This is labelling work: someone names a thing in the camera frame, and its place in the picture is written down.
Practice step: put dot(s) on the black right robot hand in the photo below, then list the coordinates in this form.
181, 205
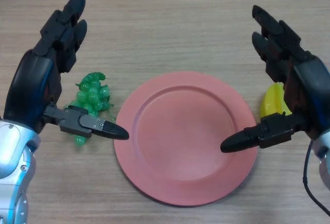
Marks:
309, 85

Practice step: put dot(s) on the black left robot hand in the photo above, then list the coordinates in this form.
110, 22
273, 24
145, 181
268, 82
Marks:
33, 79

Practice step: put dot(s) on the yellow starfruit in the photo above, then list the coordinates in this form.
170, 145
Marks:
270, 100

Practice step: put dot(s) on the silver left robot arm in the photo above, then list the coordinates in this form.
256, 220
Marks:
13, 162

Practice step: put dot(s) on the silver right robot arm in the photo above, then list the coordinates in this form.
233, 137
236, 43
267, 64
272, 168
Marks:
325, 148

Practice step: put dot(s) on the pink round plate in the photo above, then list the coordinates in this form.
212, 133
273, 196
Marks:
185, 131

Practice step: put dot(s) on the green plastic grape bunch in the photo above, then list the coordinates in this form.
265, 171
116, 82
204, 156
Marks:
89, 96

